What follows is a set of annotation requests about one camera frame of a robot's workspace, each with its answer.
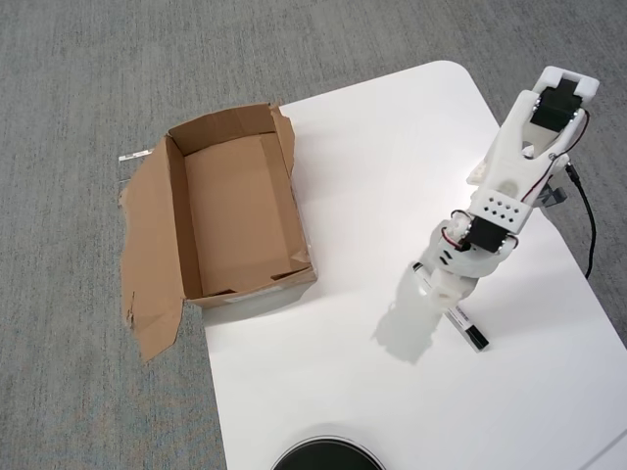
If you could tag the white gripper with slots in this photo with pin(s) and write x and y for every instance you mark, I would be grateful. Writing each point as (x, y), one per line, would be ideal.
(443, 297)

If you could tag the white marker pen black cap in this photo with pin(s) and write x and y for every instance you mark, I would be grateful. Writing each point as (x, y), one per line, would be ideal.
(470, 330)

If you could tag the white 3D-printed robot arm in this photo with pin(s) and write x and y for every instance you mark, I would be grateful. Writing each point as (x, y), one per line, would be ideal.
(509, 161)

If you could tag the open brown cardboard box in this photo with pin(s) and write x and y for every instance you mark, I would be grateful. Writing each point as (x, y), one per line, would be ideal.
(235, 205)

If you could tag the grey table clamp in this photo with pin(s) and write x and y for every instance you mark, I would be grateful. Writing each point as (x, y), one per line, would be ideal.
(556, 196)

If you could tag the black round disc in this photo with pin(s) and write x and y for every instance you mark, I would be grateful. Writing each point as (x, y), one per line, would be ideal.
(328, 455)

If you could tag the white paper strip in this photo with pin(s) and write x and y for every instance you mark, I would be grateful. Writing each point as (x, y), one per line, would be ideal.
(134, 156)

